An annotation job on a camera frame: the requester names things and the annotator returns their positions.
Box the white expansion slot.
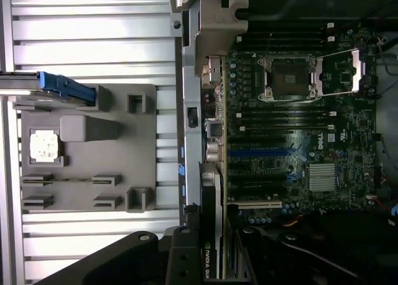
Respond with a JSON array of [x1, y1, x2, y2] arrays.
[[228, 200, 283, 209]]

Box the blue expansion slot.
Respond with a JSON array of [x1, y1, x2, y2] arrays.
[[228, 148, 287, 158]]

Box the silver chipset heatsink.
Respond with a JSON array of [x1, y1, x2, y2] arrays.
[[309, 164, 338, 191]]

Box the grey parts rack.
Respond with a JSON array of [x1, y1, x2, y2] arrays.
[[12, 83, 156, 213]]

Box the green Dell motherboard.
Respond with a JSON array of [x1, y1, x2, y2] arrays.
[[224, 25, 379, 233]]

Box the silver CPU chip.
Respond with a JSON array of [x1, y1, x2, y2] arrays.
[[29, 129, 60, 163]]

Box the CPU socket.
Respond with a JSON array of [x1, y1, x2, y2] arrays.
[[259, 55, 321, 103]]

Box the open black PC case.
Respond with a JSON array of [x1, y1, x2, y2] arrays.
[[169, 0, 398, 285]]

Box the hard disk with blue carrier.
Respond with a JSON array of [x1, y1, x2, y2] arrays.
[[0, 70, 96, 108]]

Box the silver socket cover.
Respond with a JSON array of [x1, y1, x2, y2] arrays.
[[312, 48, 366, 98]]

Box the thin metal locking lever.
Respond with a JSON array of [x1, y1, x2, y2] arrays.
[[315, 49, 355, 61]]

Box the yellow red power wires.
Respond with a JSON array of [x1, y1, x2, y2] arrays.
[[282, 214, 305, 229]]

